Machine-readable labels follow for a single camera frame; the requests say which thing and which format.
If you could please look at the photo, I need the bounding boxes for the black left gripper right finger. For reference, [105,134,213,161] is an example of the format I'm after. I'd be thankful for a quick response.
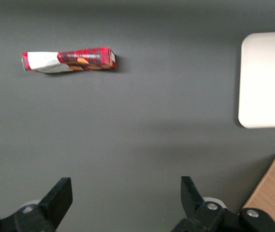
[171,176,275,232]

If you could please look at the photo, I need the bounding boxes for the red tartan cookie box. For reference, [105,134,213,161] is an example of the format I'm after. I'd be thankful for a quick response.
[21,45,117,74]

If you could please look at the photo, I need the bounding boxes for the beige plastic tray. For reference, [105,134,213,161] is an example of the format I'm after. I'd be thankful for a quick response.
[238,31,275,129]

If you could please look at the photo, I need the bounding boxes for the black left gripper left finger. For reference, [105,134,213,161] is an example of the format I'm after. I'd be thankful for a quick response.
[0,177,73,232]

